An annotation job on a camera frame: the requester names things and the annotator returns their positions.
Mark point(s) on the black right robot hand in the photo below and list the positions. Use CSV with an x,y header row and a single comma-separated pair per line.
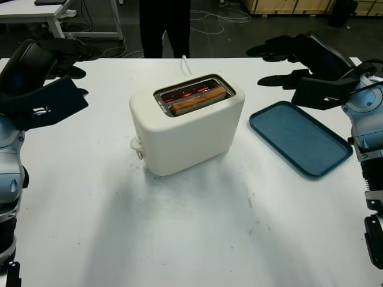
x,y
326,51

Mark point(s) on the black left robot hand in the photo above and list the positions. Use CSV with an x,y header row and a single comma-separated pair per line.
x,y
27,65

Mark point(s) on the toast slice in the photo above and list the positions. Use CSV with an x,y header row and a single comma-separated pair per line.
x,y
197,101

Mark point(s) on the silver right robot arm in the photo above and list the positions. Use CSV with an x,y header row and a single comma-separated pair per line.
x,y
368,125

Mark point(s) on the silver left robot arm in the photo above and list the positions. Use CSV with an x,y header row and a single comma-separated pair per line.
x,y
9,173

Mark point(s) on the person in black trousers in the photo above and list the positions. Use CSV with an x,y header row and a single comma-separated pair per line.
x,y
155,27

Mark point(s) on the white toaster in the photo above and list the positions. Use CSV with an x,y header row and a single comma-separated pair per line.
x,y
191,137

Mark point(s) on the white desk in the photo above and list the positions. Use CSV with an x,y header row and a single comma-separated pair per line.
x,y
27,13

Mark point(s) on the wooden crate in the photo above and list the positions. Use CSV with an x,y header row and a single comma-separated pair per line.
x,y
290,6

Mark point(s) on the dark laptop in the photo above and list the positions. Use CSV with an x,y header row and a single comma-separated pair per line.
x,y
49,1

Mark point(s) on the white crumpled cloth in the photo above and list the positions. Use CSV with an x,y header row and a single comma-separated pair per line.
x,y
70,12

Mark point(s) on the blue plastic tray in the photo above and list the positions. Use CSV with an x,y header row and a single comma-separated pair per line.
x,y
299,140

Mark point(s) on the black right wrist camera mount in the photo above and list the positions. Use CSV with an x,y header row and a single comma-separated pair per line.
x,y
320,94

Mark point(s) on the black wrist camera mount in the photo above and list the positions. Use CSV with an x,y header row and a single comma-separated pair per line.
x,y
320,94
45,106

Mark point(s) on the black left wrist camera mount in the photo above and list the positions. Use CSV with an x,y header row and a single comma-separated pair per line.
x,y
45,106

